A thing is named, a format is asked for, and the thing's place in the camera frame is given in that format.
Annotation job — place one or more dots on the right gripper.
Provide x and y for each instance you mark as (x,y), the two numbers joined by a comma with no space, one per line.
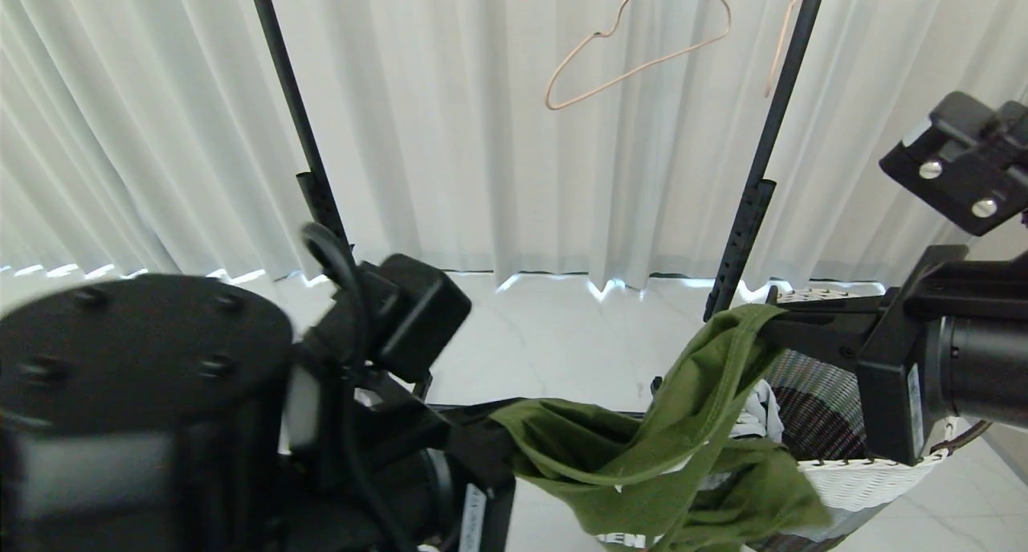
(891,391)

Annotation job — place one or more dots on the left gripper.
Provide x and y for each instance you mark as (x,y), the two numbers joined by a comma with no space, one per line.
(482,455)

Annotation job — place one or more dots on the green sleeveless shirt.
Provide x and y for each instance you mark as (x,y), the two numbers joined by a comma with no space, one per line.
(642,439)

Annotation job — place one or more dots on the pink clothes hanger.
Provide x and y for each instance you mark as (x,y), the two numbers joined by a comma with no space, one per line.
(642,68)
(783,46)

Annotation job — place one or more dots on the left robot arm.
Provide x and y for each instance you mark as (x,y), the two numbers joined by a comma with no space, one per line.
(120,359)

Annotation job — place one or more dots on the black clothes rack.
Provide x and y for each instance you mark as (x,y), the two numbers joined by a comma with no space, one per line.
(751,214)

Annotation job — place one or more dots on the white laundry basket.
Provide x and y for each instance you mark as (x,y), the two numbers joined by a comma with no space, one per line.
(867,488)

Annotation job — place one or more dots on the pale grey garment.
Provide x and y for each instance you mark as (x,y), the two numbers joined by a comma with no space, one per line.
(759,415)

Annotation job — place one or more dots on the white curtain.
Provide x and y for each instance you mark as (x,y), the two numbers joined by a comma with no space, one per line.
(482,134)

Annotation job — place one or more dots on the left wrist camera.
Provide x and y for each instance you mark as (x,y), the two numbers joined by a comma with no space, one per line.
(418,311)

